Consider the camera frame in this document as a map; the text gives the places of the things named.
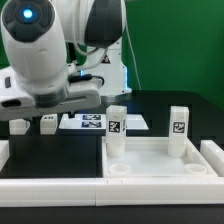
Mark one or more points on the white right fence piece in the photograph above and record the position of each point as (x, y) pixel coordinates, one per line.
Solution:
(214, 155)

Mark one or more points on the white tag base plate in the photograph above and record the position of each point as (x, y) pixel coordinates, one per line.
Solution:
(98, 121)

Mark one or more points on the white fence piece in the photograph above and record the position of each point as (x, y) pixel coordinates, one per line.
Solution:
(4, 153)
(214, 155)

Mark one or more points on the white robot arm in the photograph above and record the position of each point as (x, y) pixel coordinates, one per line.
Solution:
(64, 55)

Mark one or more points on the white square tabletop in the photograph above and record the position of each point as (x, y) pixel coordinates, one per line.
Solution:
(147, 157)

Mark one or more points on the white left fence piece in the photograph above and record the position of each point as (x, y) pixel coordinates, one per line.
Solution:
(4, 153)

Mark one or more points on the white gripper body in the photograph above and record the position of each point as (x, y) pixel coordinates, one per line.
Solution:
(81, 92)

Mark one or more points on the white front fence bar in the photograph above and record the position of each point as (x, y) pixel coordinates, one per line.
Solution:
(110, 191)

